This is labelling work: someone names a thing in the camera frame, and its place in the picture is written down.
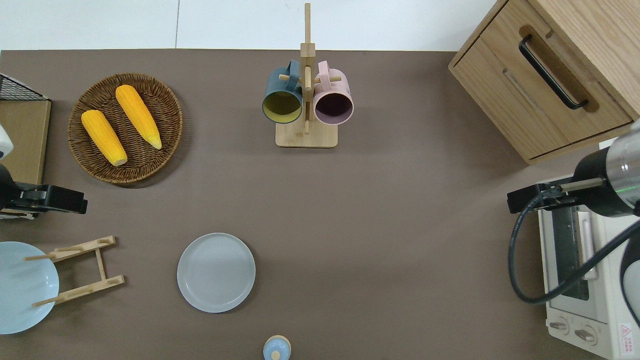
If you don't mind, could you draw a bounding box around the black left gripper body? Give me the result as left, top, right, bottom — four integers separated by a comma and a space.
7, 183, 89, 215

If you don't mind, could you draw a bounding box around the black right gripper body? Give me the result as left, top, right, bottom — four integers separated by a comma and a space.
507, 182, 581, 215

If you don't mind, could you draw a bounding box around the gray round plate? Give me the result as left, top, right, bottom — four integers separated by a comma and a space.
177, 232, 257, 314

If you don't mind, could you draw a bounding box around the wooden plate rack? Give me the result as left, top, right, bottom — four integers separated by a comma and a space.
24, 235, 126, 308

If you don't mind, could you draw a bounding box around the light blue round plate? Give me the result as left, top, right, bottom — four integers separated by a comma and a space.
0, 241, 60, 335

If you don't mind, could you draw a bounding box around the brown cardboard board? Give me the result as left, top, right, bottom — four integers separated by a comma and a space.
0, 99, 52, 187

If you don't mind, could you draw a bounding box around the short yellow corn cob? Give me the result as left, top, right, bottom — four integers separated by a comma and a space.
81, 109, 128, 167

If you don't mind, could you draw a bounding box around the wooden cabinet with drawer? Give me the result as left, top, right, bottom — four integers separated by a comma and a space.
448, 0, 640, 166

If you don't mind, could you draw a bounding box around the long yellow corn cob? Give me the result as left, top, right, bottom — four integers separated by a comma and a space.
115, 84, 163, 150

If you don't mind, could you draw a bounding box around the white toaster oven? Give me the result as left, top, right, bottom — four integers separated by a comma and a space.
537, 175, 640, 360

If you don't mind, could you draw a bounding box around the round woven wicker basket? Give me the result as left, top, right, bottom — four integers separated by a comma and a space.
67, 73, 184, 184

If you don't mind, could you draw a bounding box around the pink mug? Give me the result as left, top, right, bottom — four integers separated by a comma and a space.
313, 60, 355, 126

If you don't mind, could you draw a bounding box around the wooden mug tree stand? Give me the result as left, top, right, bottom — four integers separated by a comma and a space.
275, 2, 343, 149

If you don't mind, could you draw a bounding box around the dark blue mug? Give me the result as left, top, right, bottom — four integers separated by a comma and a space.
262, 60, 305, 125

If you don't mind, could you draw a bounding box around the blue jar with wooden lid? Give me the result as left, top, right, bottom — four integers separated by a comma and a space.
262, 334, 292, 360

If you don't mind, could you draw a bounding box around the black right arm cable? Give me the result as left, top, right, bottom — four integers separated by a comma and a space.
508, 192, 640, 305

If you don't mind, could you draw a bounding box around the black wire mesh basket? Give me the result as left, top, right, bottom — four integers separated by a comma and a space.
0, 73, 51, 102

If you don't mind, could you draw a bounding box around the black cabinet drawer handle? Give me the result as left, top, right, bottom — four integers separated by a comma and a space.
518, 34, 590, 111

